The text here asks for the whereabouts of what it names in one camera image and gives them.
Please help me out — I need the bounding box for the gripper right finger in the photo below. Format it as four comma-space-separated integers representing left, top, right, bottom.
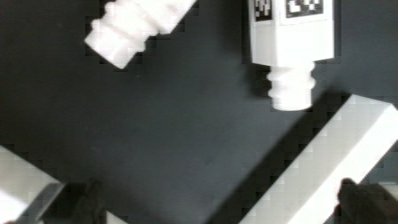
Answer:
335, 178, 398, 224

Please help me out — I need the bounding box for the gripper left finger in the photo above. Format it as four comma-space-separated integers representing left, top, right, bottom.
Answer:
0, 146, 65, 224

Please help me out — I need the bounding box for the white leg front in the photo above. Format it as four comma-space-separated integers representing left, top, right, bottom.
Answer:
84, 0, 196, 69

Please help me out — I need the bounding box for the white leg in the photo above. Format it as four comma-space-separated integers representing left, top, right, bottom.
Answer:
246, 0, 333, 111
84, 0, 196, 69

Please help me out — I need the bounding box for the white U-shaped fence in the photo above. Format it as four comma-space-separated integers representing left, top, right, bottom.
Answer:
237, 95, 398, 224

